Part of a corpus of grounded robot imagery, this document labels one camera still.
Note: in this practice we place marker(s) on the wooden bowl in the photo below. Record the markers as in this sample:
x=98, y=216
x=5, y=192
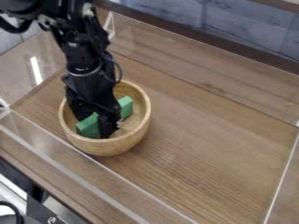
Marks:
x=132, y=130

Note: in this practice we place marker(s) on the clear acrylic enclosure walls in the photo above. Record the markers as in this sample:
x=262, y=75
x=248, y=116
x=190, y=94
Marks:
x=217, y=161

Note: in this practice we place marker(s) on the clear acrylic corner bracket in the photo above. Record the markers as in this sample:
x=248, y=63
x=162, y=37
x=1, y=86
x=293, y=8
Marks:
x=109, y=25

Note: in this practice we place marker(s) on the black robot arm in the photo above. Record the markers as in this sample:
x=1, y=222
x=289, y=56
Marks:
x=70, y=20

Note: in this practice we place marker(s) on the black metal table frame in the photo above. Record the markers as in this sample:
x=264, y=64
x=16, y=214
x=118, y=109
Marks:
x=37, y=213

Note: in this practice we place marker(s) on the green rectangular block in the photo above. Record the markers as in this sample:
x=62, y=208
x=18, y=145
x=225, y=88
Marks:
x=86, y=128

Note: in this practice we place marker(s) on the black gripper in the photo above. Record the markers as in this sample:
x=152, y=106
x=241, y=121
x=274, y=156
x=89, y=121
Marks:
x=89, y=94

